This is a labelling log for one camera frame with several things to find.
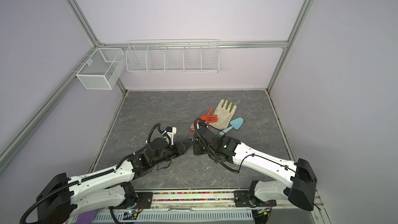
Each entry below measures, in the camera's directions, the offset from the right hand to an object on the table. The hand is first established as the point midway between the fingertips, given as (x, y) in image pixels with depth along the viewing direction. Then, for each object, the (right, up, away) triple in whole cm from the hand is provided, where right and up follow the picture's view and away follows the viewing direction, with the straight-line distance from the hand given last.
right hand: (194, 145), depth 75 cm
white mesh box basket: (-62, +42, +24) cm, 79 cm away
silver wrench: (-6, -29, -4) cm, 30 cm away
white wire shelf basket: (-16, +51, +24) cm, 59 cm away
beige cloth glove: (+18, +12, +30) cm, 37 cm away
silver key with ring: (+5, -14, +8) cm, 17 cm away
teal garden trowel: (+26, +7, +27) cm, 38 cm away
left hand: (-1, 0, -1) cm, 1 cm away
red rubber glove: (+7, +11, +28) cm, 31 cm away
